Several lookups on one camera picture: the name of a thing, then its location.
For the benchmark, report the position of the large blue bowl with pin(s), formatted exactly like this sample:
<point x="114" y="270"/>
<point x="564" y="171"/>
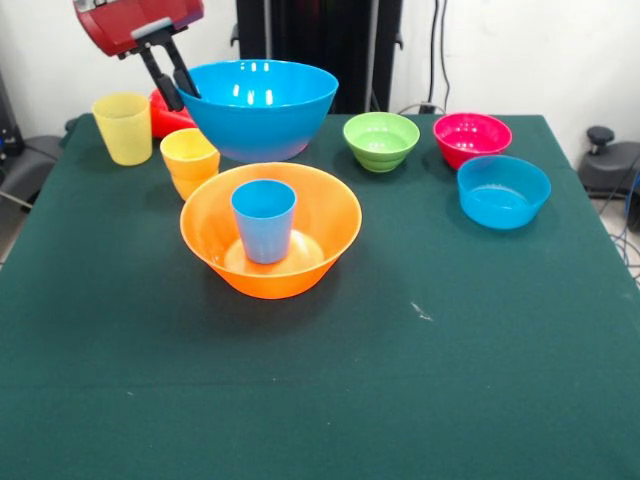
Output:
<point x="260" y="130"/>

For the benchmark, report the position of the dark green table cloth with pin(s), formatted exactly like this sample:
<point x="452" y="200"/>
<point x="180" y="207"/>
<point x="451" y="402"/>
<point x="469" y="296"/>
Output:
<point x="300" y="375"/>

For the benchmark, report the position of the light blue shallow bowl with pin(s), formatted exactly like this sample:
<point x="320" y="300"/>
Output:
<point x="500" y="210"/>

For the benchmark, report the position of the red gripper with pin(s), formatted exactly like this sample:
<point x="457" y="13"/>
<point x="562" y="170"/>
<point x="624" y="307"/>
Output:
<point x="135" y="17"/>

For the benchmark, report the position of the red cup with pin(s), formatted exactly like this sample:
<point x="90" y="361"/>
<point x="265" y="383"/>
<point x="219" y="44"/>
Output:
<point x="170" y="125"/>

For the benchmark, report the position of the green bowl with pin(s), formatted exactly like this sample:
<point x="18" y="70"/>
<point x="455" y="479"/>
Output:
<point x="380" y="155"/>

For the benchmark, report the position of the large orange bowl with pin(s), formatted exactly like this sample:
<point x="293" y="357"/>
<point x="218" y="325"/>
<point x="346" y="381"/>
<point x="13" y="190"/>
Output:
<point x="270" y="282"/>

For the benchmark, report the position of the pink bowl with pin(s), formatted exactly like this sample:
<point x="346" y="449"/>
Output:
<point x="470" y="150"/>

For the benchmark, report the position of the small yellow orange cup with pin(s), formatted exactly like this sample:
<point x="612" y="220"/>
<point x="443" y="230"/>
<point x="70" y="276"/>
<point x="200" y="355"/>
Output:
<point x="190" y="155"/>

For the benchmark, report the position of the blue cup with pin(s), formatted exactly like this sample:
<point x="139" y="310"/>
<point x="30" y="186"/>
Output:
<point x="262" y="235"/>

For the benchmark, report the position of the pale yellow cup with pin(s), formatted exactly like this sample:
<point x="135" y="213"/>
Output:
<point x="122" y="135"/>

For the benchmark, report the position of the black equipment box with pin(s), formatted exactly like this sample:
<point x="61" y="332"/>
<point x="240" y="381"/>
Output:
<point x="7" y="130"/>

